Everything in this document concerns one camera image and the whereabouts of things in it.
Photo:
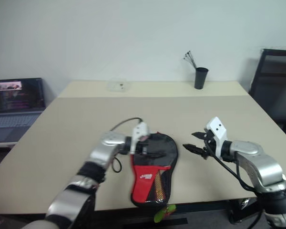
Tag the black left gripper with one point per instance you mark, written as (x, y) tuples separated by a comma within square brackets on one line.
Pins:
[(141, 147)]

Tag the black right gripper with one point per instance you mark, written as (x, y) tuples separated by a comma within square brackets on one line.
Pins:
[(211, 146)]

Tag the black and red paddle case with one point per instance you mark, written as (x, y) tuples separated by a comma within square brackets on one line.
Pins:
[(145, 183)]

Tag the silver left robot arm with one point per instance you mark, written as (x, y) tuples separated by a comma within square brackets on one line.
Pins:
[(102, 152)]

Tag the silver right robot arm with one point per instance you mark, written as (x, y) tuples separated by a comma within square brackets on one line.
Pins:
[(259, 162)]

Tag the green pompom zipper charm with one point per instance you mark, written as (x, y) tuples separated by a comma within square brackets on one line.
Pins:
[(160, 214)]

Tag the black plastic cup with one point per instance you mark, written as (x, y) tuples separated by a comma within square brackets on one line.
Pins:
[(201, 78)]

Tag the clear plastic box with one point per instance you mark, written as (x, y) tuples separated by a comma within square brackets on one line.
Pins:
[(118, 86)]

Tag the black mesh office chair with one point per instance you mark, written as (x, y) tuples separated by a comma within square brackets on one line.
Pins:
[(274, 90)]

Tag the grey open laptop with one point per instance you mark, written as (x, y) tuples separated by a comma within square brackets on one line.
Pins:
[(16, 100)]

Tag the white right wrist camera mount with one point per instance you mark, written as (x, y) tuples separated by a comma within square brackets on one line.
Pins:
[(218, 133)]

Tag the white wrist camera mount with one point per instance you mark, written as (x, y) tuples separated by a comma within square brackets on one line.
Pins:
[(218, 133), (140, 130)]

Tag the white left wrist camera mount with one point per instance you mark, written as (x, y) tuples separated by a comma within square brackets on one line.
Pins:
[(140, 130)]

